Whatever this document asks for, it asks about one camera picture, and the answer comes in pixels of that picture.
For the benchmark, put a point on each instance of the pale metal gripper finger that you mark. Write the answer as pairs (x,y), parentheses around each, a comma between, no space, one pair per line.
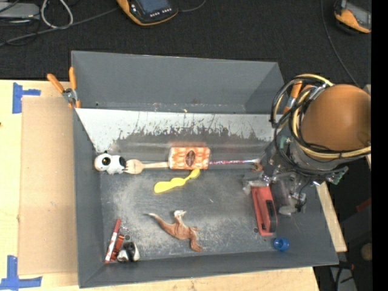
(250,188)
(256,179)

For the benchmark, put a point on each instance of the red stapler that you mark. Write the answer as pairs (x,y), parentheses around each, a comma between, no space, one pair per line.
(263,211)

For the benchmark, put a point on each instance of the pink glitter stick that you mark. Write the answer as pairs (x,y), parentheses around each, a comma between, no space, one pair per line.
(230,162)

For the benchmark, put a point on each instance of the blue plastic cap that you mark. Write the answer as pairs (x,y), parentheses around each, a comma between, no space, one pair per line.
(281,244)

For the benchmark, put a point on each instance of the brown toy dinosaur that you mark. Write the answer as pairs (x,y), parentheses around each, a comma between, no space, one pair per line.
(179,229)

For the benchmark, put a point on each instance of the pale wooden fork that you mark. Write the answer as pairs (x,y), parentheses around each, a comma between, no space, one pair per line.
(136,166)

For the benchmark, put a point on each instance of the grey metal bin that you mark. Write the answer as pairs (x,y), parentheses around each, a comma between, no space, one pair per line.
(169,83)

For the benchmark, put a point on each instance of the small black and white toy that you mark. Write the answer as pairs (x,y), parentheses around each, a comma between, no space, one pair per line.
(130,252)

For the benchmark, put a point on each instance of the white and black toy cow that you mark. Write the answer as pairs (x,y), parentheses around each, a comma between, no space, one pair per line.
(110,162)

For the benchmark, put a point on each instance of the red and white pen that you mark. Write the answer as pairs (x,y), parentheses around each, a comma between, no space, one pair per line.
(112,238)

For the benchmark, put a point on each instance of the brown cardboard board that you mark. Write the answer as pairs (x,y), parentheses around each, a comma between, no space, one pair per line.
(45,177)

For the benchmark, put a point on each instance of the black cylinder on white bracket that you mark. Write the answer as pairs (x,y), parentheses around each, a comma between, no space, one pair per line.
(300,197)

